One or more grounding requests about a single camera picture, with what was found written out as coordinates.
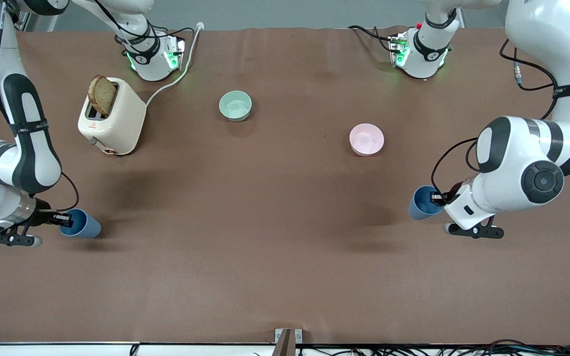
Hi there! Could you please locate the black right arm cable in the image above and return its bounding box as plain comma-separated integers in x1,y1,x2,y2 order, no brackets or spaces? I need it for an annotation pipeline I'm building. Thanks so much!
0,0,80,213

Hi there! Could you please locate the blue plastic cup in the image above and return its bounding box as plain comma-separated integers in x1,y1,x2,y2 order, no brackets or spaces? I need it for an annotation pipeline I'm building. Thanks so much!
60,208,102,238
408,185,445,221

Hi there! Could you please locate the cream white toaster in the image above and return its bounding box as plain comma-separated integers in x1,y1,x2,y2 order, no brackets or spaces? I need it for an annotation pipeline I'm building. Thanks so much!
78,77,147,156

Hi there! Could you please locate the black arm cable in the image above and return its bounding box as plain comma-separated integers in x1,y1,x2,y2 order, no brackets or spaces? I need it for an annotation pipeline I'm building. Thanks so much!
0,0,80,213
430,39,560,198

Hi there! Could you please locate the brown table cover sheet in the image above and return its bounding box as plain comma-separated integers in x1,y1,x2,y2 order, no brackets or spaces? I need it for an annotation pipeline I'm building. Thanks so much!
0,25,570,346

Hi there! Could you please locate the pink bowl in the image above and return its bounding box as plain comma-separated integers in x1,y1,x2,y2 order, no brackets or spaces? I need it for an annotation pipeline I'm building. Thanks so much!
349,123,385,157

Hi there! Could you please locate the white toaster power cable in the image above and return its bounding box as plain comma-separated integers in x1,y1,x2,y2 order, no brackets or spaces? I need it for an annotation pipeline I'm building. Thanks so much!
145,22,205,108

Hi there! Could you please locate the white table edge rail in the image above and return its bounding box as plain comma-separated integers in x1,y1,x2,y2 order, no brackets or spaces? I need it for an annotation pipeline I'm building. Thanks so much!
0,342,570,356

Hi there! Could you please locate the black cable bundle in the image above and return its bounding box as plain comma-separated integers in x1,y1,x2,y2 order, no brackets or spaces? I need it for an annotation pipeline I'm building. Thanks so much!
253,339,570,356

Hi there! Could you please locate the black base power cable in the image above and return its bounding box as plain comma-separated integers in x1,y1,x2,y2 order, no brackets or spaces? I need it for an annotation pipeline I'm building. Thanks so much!
348,25,397,53

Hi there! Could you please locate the mint green bowl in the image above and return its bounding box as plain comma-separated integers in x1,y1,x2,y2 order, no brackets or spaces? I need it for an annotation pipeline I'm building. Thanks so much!
219,90,253,122

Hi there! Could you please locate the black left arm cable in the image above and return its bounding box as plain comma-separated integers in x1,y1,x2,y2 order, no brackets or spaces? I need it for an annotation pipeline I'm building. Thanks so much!
430,39,560,198

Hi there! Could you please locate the metal bracket with brown post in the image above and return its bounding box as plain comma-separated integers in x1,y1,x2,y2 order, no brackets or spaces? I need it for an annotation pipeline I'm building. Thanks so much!
275,328,303,356

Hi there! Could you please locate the brown bread slice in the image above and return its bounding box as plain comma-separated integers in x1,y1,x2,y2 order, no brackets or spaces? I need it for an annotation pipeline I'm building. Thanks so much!
88,75,117,117

